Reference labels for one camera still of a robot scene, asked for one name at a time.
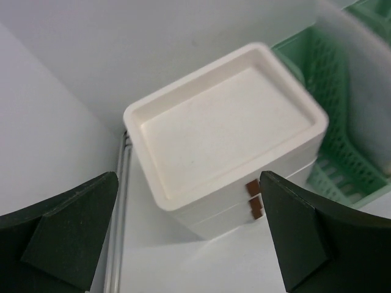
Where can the aluminium table edge rail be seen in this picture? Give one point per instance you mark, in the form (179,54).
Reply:
(116,230)

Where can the green mesh file rack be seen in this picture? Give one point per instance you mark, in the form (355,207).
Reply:
(341,173)

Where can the clear mesh document pouch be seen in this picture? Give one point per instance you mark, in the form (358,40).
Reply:
(369,81)

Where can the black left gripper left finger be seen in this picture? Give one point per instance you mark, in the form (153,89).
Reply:
(55,245)

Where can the white drawer organizer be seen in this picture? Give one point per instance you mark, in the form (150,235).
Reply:
(203,141)

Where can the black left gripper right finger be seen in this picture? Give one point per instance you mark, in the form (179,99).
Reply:
(324,246)

